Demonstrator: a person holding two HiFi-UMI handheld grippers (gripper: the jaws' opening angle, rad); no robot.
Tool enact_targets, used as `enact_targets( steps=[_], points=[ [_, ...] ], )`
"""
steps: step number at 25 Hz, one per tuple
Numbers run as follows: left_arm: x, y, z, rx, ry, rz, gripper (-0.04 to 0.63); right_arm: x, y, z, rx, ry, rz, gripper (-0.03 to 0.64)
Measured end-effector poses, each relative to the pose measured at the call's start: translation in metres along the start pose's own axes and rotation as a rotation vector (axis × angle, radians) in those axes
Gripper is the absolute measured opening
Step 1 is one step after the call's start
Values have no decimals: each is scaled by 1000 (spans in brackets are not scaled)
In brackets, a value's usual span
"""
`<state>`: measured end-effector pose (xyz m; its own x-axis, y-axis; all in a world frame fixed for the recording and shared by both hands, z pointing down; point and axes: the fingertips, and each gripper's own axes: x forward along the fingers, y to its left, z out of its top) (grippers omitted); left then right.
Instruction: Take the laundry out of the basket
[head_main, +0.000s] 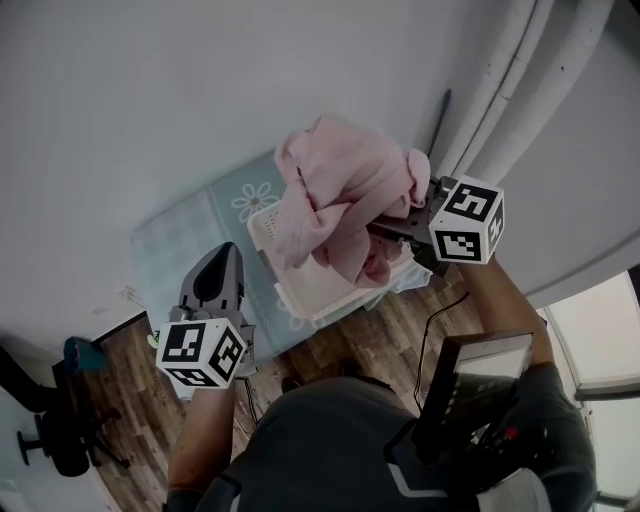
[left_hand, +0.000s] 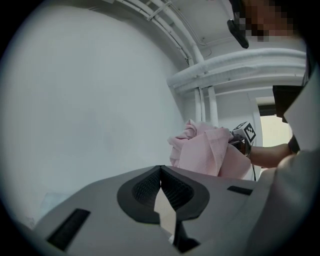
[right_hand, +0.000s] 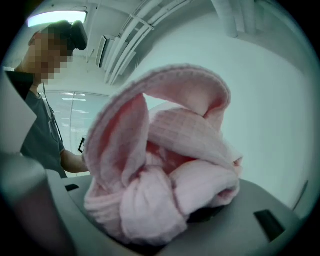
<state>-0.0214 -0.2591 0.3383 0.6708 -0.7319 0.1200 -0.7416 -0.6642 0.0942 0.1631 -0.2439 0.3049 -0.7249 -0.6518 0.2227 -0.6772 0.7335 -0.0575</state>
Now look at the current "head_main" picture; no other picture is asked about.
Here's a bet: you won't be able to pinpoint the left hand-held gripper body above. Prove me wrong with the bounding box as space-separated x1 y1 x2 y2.
155 242 259 390

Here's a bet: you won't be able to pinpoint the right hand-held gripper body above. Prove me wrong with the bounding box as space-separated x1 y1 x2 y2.
369 174 505 276

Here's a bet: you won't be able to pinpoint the pink clothes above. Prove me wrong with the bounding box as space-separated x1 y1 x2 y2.
273 113 432 289

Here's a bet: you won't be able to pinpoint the white plastic laundry basket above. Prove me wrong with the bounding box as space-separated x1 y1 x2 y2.
246 204 417 321

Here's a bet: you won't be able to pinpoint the person's right forearm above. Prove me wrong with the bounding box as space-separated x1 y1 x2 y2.
457 259 551 371

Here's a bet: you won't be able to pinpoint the person's left forearm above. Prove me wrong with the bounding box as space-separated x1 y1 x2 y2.
167 384 237 494

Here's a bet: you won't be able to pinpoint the black thin rod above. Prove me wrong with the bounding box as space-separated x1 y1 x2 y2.
427 88 453 157

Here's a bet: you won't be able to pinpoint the pale green floral tablecloth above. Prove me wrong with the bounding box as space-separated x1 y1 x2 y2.
129 149 432 359

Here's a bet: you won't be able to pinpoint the black swivel chair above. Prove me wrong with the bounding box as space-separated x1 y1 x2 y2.
0 344 132 479

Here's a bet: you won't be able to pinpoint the person's grey shirt torso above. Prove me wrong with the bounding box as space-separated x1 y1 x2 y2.
167 364 599 512

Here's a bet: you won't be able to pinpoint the black chest-mounted screen device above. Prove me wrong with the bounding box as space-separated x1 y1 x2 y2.
384 332 551 471

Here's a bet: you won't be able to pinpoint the black framed window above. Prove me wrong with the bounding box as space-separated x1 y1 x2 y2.
542 272 640 504

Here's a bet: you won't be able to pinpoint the black cable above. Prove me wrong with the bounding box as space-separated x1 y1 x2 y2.
414 292 471 407

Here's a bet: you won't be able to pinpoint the white wall pipes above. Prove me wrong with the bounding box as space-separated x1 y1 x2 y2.
439 0 617 182

